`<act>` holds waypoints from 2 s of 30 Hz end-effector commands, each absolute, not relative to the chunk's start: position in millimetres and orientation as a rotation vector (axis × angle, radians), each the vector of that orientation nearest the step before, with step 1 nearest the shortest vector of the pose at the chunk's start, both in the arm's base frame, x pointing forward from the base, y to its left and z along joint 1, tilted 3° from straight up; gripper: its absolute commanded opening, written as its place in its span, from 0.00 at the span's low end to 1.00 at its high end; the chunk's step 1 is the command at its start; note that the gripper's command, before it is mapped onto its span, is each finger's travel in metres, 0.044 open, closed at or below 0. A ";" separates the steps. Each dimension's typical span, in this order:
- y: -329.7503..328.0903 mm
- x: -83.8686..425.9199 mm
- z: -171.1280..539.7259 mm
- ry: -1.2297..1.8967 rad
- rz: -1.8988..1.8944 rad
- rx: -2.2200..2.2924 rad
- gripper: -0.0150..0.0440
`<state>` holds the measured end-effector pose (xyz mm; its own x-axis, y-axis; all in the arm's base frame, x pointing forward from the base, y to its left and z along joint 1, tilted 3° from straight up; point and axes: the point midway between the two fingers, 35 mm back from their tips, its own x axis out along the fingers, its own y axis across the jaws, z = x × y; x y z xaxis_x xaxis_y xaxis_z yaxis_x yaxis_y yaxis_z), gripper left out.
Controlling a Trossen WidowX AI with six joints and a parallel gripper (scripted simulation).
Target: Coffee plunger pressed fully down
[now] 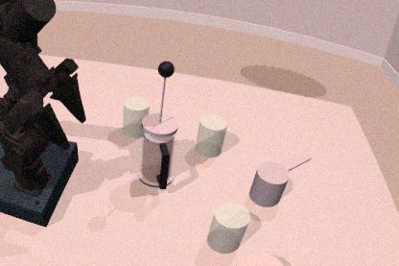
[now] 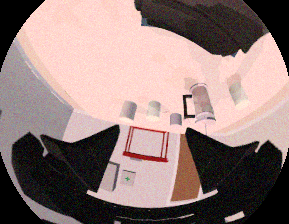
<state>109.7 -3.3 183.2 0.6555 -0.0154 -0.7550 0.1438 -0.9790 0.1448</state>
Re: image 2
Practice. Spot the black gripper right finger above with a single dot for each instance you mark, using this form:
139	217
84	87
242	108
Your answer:
214	161

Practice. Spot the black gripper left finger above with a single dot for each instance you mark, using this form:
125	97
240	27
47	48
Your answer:
87	158

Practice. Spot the french press coffee maker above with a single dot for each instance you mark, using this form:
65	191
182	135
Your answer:
203	106

